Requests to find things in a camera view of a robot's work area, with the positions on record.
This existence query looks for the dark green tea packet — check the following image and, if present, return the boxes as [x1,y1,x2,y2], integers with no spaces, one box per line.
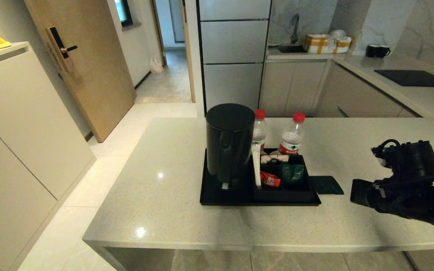
[280,164,305,185]
[309,176,344,195]

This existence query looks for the clear water bottle red cap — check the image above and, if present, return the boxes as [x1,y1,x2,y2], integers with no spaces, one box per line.
[277,112,306,155]
[252,109,267,152]

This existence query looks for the red tea packet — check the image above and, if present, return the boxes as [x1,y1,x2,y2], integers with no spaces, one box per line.
[259,171,281,188]

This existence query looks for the black electric kettle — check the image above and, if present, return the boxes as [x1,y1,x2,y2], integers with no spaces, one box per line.
[206,104,255,190]

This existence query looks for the black compartment organizer box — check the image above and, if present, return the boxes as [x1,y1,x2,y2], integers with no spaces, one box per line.
[254,154,314,202]

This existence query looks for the white brown sachet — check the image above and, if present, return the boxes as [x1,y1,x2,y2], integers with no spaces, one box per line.
[260,154,289,165]

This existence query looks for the white upright paper sleeve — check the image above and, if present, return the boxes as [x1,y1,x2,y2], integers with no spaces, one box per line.
[251,145,263,189]

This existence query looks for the black induction cooktop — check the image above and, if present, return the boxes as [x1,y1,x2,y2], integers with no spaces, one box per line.
[374,69,434,88]

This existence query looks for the beige kitchen counter cabinets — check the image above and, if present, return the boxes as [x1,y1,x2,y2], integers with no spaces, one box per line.
[258,52,434,118]

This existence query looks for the black rectangular serving tray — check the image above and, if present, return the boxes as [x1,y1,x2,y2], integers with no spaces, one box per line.
[200,148,321,206]

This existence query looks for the cardboard box yellow tape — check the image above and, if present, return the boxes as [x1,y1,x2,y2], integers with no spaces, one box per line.
[303,34,354,54]

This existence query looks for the dark kitchen sink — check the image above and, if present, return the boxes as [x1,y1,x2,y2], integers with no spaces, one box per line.
[277,44,308,53]

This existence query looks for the chrome kitchen faucet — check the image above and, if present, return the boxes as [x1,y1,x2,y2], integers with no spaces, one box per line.
[291,13,300,44]

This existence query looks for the silver refrigerator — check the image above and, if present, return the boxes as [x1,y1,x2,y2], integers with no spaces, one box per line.
[196,0,272,113]

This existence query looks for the white tied plastic bag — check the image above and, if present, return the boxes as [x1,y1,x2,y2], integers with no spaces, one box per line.
[150,55,164,73]

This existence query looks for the light wooden door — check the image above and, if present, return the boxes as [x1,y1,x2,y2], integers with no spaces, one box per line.
[24,0,136,143]

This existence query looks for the dark framed window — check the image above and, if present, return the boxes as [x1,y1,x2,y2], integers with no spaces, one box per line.
[115,0,133,28]

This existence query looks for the black gold door lock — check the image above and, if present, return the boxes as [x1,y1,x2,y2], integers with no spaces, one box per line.
[46,26,79,74]

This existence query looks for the cream tall cabinet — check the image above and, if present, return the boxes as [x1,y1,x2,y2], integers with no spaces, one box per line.
[0,41,97,271]

